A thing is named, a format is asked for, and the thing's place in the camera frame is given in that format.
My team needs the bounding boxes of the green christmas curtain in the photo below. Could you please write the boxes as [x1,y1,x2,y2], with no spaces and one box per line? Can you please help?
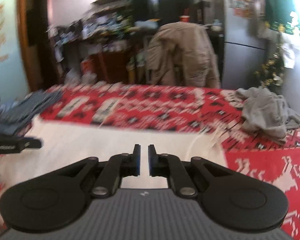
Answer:
[263,0,300,40]

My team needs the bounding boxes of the silver refrigerator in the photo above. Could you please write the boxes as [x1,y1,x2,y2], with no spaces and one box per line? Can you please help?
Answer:
[213,0,266,89]

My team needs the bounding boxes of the beige jacket on chair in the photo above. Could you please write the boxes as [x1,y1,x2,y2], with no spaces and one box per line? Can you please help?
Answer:
[146,22,221,88]

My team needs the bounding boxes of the grey crumpled garment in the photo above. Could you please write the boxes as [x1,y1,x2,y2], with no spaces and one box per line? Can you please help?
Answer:
[236,87,300,144]

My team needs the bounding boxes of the blue denim jeans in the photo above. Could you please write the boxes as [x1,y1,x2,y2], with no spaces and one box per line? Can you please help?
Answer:
[0,90,63,135]

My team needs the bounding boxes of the red paper cup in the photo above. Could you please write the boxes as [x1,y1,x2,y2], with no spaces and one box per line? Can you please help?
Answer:
[179,15,190,23]

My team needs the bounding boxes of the white knit v-neck vest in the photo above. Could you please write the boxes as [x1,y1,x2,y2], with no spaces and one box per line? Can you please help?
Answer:
[0,114,228,230]

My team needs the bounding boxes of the cluttered dark shelf unit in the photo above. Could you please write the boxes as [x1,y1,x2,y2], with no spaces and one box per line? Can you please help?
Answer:
[48,0,159,83]

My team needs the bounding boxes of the small decorated christmas tree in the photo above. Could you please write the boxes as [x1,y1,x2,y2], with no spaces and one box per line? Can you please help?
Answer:
[255,41,285,94]

